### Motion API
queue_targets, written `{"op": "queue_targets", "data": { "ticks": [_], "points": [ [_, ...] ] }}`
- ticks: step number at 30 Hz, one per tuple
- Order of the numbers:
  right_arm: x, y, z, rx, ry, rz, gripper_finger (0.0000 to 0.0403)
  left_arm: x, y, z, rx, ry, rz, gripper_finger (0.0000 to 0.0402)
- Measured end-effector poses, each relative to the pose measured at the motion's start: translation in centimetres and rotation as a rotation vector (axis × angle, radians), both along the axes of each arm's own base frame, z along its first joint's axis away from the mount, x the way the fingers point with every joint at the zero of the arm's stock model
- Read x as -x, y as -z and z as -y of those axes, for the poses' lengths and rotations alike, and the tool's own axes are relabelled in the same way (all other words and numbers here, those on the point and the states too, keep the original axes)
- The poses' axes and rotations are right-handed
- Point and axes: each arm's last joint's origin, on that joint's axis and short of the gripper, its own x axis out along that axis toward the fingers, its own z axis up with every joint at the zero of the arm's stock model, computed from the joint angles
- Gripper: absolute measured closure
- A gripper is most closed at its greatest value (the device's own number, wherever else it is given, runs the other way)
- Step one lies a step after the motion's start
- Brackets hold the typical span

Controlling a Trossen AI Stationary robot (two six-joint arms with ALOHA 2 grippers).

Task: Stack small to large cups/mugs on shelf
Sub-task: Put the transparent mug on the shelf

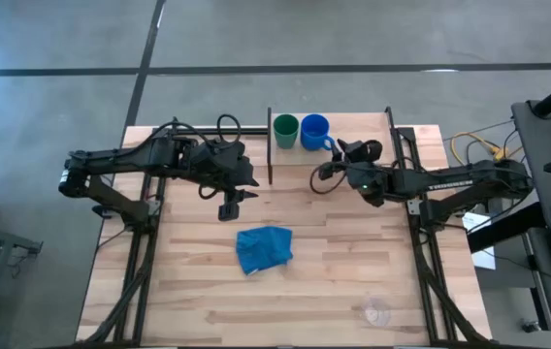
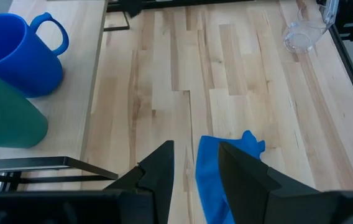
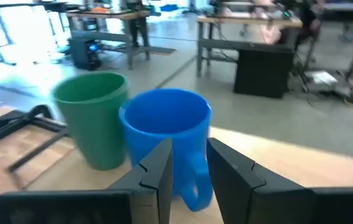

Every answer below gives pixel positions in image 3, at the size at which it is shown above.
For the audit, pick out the wooden workbench with grey legs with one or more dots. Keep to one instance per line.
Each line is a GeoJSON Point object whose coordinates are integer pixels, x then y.
{"type": "Point", "coordinates": [241, 20]}
{"type": "Point", "coordinates": [117, 15]}

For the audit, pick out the black computer tower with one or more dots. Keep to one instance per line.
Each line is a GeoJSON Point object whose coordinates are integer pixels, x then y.
{"type": "Point", "coordinates": [84, 53]}

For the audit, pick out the blue plastic mug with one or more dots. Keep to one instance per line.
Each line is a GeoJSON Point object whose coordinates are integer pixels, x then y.
{"type": "Point", "coordinates": [164, 124]}

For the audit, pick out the black aluminium table frame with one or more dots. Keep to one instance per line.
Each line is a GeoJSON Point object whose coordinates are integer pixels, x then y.
{"type": "Point", "coordinates": [8, 124]}

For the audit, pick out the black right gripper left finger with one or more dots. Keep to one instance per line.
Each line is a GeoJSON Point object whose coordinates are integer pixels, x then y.
{"type": "Point", "coordinates": [71, 207]}

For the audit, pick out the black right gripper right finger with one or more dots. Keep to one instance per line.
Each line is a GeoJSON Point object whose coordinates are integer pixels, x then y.
{"type": "Point", "coordinates": [273, 199]}

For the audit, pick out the green plastic cup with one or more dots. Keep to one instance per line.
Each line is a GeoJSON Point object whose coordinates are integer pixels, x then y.
{"type": "Point", "coordinates": [92, 124]}

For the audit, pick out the black box cabinet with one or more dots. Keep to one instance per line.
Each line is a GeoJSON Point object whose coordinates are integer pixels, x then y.
{"type": "Point", "coordinates": [263, 71]}

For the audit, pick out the wooden shelf with black legs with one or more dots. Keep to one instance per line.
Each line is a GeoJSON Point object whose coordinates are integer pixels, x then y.
{"type": "Point", "coordinates": [288, 168]}

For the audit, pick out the person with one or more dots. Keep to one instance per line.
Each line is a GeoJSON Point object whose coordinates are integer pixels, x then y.
{"type": "Point", "coordinates": [271, 32]}

